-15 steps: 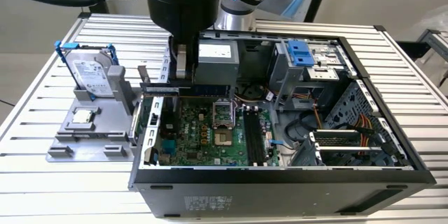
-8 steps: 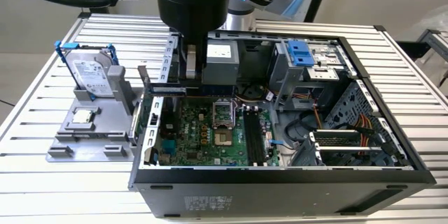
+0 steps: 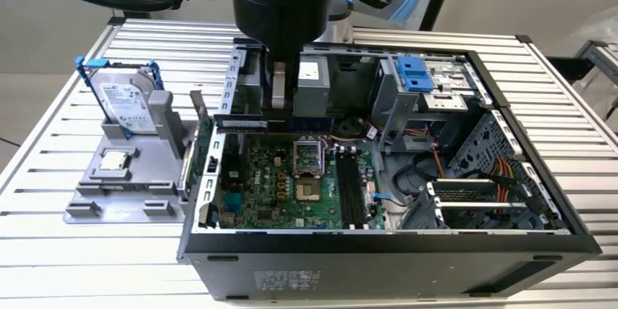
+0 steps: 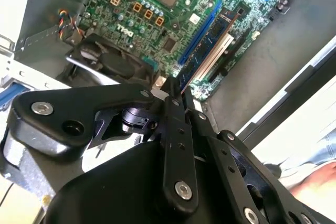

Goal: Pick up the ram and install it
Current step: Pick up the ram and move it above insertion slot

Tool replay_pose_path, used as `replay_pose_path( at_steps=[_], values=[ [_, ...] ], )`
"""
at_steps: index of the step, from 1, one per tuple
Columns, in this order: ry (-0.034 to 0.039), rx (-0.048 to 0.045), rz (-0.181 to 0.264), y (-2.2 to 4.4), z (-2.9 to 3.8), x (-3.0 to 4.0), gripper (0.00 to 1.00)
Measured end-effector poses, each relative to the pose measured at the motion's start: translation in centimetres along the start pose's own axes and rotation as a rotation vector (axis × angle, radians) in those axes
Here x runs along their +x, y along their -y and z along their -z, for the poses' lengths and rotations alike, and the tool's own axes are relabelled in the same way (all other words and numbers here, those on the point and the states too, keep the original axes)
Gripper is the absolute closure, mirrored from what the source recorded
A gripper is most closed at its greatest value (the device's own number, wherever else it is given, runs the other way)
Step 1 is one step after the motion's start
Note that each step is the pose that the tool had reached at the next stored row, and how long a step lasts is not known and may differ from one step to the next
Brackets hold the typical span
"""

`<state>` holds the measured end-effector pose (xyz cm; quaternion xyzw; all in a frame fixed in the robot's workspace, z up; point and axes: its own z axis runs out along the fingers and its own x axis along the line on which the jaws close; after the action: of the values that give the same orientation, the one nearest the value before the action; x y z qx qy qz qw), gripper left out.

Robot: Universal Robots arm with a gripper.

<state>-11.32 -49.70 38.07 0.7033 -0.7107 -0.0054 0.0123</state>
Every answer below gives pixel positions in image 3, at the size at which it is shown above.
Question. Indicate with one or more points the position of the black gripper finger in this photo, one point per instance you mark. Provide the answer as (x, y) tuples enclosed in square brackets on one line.
[(281, 88)]

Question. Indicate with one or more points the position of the metal disk bay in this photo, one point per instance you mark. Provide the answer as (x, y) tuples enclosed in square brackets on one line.
[(464, 187)]

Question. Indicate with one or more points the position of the silver CPU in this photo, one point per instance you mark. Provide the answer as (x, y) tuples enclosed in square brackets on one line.
[(112, 162)]

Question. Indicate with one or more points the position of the metal optical drive cage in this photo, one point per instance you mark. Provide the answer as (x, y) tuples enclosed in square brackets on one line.
[(391, 106)]

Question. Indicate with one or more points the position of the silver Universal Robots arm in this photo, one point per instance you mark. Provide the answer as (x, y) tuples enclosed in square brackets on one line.
[(341, 26)]

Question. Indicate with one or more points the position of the black metal bracket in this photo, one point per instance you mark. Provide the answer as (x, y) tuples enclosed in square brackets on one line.
[(570, 68)]

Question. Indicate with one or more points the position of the grey parts rack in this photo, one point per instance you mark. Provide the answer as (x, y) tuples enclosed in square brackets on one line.
[(150, 171)]

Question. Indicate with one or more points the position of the blue plastic drive latch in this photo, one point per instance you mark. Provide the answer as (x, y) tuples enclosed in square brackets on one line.
[(413, 74)]

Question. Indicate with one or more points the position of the CPU socket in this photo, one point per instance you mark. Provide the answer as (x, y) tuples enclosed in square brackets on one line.
[(309, 189)]

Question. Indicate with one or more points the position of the RAM stick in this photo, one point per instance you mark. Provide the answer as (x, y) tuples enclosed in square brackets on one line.
[(314, 125), (124, 189)]

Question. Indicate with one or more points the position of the green motherboard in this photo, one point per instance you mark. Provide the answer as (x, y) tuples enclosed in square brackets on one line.
[(270, 197)]

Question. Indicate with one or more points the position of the grey power supply unit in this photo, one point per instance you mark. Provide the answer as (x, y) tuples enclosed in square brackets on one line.
[(314, 95)]

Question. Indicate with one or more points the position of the blue disk carrier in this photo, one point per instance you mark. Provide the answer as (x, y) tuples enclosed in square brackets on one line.
[(94, 63)]

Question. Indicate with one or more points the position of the black open PC case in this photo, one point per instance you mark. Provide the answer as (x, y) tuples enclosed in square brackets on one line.
[(338, 269)]

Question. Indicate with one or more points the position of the silver hard disk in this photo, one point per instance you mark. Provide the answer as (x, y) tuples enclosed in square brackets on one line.
[(123, 102)]

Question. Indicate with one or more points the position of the green graphics card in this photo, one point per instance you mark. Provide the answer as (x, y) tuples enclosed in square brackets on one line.
[(203, 142)]

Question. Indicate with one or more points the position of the metal frame side table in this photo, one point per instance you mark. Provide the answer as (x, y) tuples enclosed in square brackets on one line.
[(604, 55)]

